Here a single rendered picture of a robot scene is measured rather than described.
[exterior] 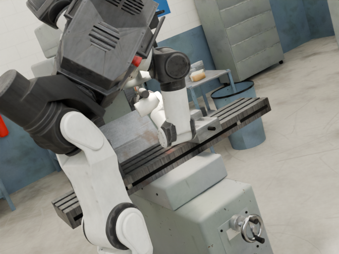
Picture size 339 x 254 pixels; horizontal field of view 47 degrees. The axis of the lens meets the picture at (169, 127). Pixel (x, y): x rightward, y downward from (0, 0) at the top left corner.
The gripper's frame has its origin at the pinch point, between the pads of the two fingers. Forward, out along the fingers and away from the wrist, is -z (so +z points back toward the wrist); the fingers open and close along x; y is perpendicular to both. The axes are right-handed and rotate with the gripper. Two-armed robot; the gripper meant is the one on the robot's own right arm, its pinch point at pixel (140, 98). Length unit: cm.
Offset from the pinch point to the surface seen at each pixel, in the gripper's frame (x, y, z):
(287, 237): -59, 124, -24
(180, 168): -4.0, 35.8, 13.9
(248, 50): -263, 66, -462
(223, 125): -34.9, 29.1, -0.1
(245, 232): -14, 57, 52
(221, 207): -10, 49, 40
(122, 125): 11.7, 15.9, -32.4
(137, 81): 0.0, -9.1, 9.4
